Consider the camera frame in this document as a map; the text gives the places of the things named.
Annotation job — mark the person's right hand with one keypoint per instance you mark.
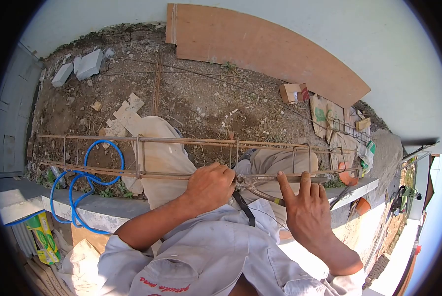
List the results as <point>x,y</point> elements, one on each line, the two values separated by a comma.
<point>309,218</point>

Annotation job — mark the person's left hand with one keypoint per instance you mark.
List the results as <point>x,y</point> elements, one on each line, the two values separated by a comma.
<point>209,188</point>

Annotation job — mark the person's left fingers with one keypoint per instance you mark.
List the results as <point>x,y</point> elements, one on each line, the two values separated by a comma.
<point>222,174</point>

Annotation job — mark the person's right middle finger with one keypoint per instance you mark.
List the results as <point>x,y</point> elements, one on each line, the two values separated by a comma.
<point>305,183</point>

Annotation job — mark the person's right ring finger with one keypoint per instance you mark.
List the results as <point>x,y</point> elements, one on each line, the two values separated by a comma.
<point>315,190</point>

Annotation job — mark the person's right index finger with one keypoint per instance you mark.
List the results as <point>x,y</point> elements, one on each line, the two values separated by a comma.
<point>286,187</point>

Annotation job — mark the person's right little finger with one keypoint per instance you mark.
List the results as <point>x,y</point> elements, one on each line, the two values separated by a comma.
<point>325,195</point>

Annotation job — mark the steel pincers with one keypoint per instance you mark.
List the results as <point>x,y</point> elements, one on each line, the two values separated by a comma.
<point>258,180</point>

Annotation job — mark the long rusty rebar cage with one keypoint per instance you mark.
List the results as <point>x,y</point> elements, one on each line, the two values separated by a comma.
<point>191,141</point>

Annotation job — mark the orange plastic bowl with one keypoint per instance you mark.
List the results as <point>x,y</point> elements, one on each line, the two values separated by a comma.
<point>346,177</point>

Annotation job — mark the orange plastic pot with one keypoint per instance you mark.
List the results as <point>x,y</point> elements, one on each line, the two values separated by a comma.
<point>362,206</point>

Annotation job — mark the plain brown paper sack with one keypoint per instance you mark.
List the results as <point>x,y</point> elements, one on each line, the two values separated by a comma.
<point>341,148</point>

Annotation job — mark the green and white bag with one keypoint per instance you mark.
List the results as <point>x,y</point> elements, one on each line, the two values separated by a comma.
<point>369,155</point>

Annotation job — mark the person's legs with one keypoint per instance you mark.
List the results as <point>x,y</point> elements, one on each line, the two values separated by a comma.
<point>161,155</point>

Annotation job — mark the short rebar cage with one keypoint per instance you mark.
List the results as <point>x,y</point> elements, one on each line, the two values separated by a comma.
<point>350,130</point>

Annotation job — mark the paper sack with green print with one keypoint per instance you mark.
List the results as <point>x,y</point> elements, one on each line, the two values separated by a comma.
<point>319,114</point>

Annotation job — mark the green and black machine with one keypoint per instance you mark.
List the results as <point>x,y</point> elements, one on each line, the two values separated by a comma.
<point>402,199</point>

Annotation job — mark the small wooden block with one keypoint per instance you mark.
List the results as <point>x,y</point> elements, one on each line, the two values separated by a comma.
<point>363,123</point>

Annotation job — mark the person's body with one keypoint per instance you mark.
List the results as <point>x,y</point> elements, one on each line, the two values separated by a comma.
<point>221,259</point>

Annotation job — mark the cardboard box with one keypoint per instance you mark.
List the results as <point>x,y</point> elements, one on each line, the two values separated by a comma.
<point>289,92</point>

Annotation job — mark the loose rusty rebar rods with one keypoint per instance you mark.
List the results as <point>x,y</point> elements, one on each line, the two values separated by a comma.
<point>157,85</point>

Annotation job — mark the pale broken board pieces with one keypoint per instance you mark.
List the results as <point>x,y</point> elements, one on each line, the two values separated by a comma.
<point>126,116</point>

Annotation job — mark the grey concrete ledge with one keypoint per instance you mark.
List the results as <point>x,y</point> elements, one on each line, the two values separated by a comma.
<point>106,212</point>

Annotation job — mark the large plywood sheet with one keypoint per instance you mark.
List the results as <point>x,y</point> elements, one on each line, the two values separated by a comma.
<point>250,44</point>

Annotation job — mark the white sack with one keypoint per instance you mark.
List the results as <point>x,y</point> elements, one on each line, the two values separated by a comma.
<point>80,266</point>

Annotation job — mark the large grey concrete block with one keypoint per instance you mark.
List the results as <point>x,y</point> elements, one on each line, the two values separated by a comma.
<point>89,63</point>

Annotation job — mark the small grey concrete block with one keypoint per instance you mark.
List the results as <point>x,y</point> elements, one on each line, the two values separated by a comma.
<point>62,75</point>

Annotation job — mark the yellow and green packet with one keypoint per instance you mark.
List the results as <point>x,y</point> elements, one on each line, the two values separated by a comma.
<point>43,236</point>

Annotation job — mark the stack of brown paper sacks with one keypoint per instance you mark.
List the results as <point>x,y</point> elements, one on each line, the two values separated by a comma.
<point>41,279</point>

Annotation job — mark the grey metal door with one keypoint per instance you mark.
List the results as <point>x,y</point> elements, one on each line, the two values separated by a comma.
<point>13,111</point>

